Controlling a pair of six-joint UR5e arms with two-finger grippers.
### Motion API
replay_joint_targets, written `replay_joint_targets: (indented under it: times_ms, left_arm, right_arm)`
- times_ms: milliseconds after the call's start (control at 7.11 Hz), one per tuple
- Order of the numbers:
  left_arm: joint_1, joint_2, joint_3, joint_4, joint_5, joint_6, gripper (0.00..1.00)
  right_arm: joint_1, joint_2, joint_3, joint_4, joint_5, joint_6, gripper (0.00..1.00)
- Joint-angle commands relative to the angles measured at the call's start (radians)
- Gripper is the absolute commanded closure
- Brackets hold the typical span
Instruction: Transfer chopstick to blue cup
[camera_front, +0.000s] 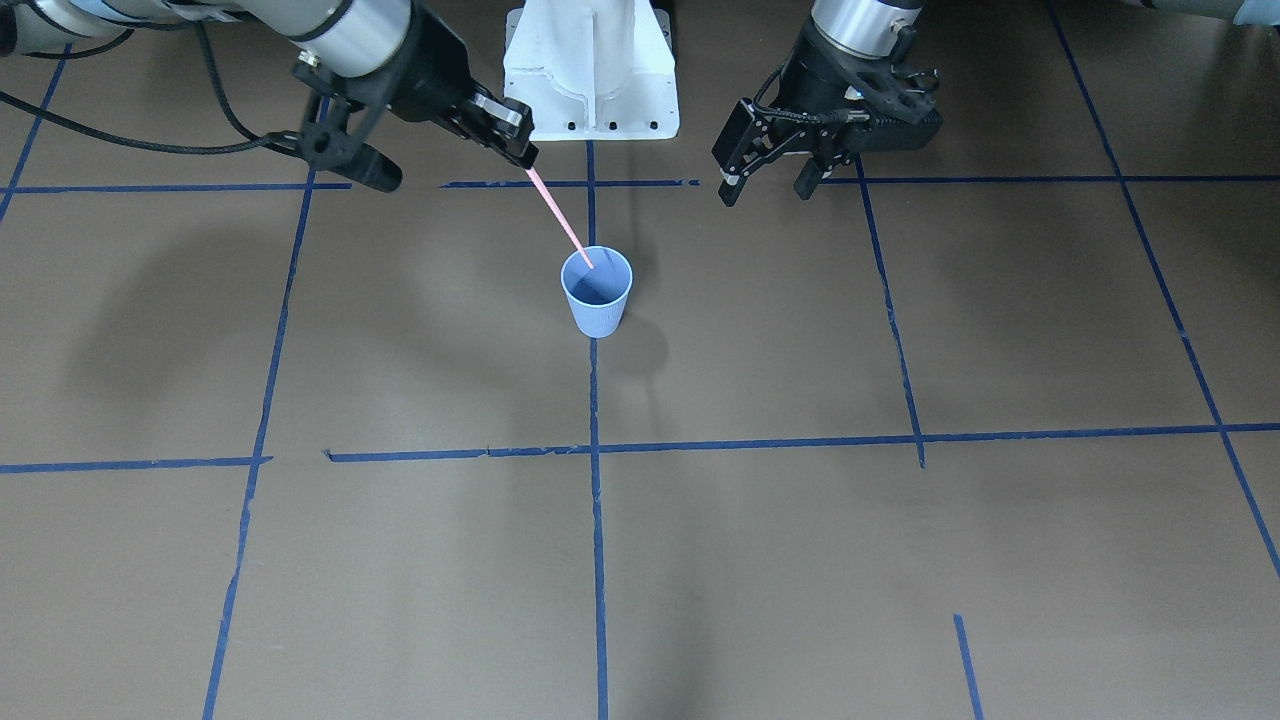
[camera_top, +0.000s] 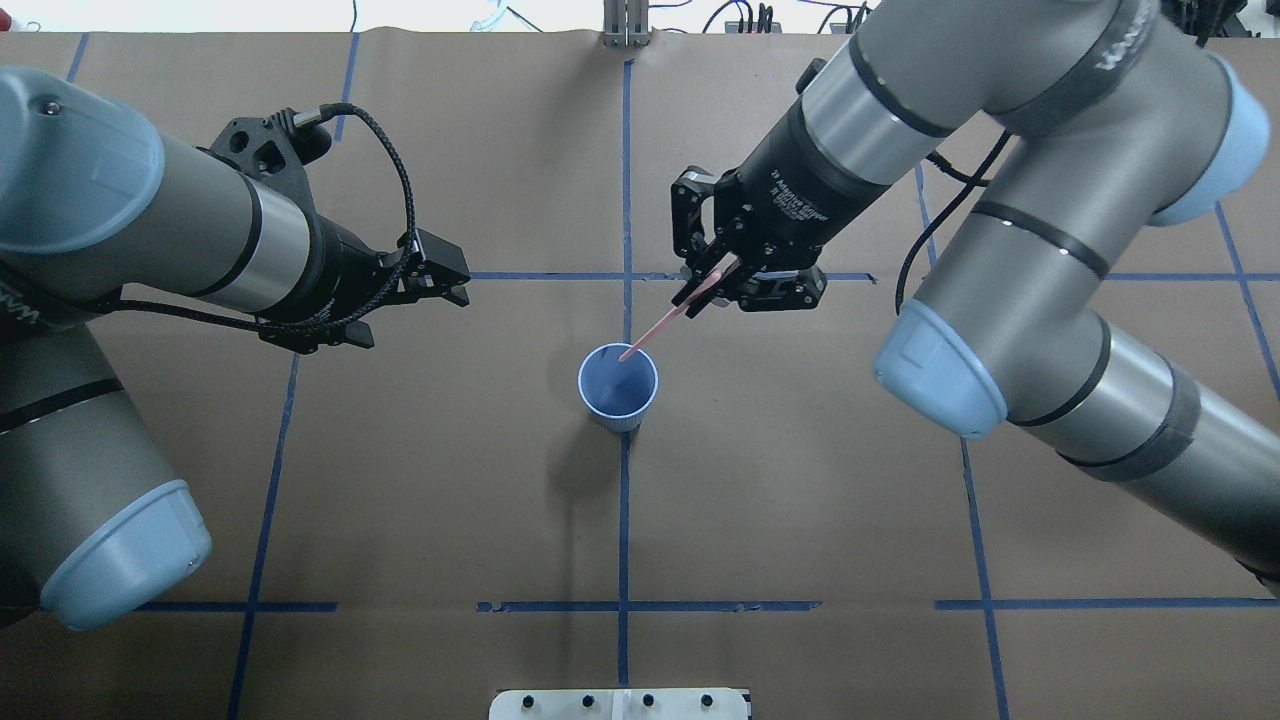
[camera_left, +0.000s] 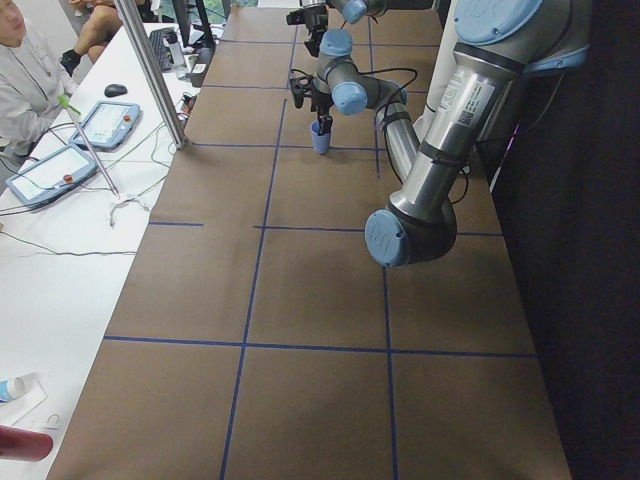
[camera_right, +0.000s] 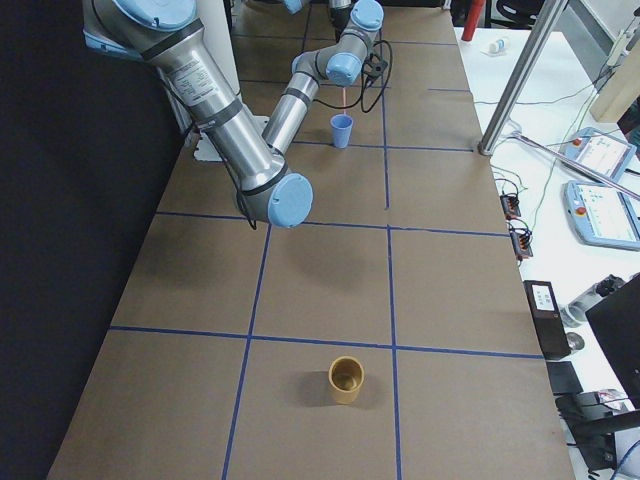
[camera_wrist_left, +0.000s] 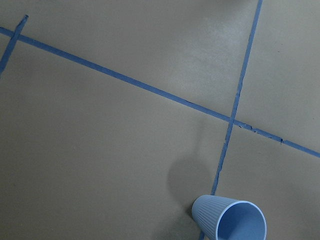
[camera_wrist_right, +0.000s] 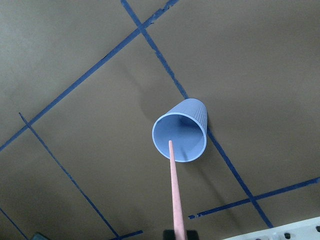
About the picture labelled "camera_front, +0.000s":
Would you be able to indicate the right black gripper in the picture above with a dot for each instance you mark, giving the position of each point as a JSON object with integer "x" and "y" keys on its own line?
{"x": 432, "y": 72}

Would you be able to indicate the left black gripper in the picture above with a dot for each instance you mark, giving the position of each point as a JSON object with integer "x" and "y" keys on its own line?
{"x": 803, "y": 93}

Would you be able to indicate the pink chopstick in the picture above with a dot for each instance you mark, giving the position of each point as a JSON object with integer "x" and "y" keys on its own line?
{"x": 539, "y": 184}

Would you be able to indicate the blue ribbed cup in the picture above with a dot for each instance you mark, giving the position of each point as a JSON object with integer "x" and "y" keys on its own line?
{"x": 597, "y": 294}

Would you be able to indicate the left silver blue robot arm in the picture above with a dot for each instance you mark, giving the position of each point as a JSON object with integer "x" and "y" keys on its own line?
{"x": 868, "y": 29}

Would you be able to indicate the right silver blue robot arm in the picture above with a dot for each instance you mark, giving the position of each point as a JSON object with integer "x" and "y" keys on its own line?
{"x": 360, "y": 61}

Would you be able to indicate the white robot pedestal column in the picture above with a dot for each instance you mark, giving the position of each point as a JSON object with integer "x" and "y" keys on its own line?
{"x": 593, "y": 70}

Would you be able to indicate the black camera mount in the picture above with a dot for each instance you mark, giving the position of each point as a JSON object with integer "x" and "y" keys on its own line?
{"x": 899, "y": 101}
{"x": 339, "y": 118}

